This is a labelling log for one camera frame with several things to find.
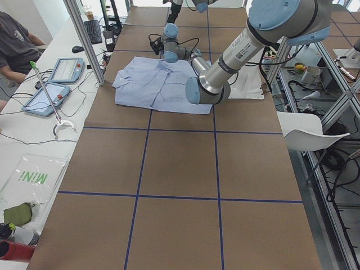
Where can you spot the red bottle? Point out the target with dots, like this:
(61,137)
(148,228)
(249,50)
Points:
(16,252)

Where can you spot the upper blue teach pendant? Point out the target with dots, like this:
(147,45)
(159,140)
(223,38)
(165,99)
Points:
(67,70)

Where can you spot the black keyboard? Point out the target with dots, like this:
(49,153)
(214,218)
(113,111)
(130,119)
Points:
(93,30)

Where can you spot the black power adapter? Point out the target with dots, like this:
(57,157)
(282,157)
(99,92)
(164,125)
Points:
(109,40)

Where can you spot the seated person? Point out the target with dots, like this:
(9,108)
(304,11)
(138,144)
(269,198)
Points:
(18,49)

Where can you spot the light blue striped shirt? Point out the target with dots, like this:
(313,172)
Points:
(156,84)

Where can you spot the white plastic chair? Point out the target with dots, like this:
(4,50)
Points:
(303,132)

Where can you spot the reacher grabber tool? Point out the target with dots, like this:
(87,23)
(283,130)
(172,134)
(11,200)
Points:
(60,122)

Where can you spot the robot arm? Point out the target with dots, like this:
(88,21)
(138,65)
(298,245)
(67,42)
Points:
(173,50)
(300,22)

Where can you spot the green cloth pouch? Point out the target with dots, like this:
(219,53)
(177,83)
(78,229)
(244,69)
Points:
(19,215)

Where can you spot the clear plastic MiNi bag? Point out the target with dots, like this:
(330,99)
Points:
(33,181)

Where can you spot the blue teach pendant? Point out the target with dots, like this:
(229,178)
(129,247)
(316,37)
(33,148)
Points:
(67,70)
(39,104)

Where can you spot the black computer mouse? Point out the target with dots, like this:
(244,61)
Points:
(77,49)

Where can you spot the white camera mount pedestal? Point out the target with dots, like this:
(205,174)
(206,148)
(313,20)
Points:
(246,84)

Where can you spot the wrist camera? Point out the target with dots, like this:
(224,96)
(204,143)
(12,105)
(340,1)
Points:
(157,46)

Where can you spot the iced coffee cup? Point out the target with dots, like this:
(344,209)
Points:
(89,14)

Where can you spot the lower blue teach pendant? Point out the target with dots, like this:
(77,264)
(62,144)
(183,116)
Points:
(39,104)

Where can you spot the grey water bottle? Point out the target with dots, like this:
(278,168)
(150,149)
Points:
(13,233)

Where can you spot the aluminium frame post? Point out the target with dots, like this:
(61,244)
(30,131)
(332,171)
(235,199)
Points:
(75,15)

